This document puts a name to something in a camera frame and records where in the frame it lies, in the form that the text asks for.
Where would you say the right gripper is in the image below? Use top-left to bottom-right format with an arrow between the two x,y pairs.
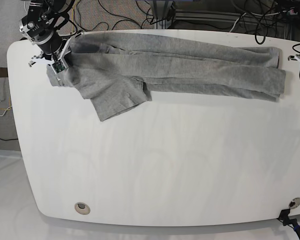
28,31 -> 83,67

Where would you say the grey t-shirt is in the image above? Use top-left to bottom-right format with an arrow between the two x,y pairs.
46,32 -> 286,121

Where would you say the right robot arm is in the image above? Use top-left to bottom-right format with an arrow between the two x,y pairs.
19,0 -> 80,74

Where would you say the aluminium stand base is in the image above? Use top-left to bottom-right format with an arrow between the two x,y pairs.
148,0 -> 175,30

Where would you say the right table grommet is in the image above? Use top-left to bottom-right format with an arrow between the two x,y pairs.
288,197 -> 300,209

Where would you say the table grommet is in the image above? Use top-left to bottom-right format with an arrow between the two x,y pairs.
74,202 -> 91,215
288,197 -> 300,209

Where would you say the left table grommet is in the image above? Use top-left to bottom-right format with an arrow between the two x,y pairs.
74,202 -> 91,215

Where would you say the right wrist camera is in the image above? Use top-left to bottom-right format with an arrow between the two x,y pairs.
51,59 -> 69,74

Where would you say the yellow cable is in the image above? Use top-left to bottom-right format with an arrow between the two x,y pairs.
71,0 -> 82,33

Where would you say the black clamp with cable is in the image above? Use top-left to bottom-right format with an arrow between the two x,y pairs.
277,209 -> 300,240

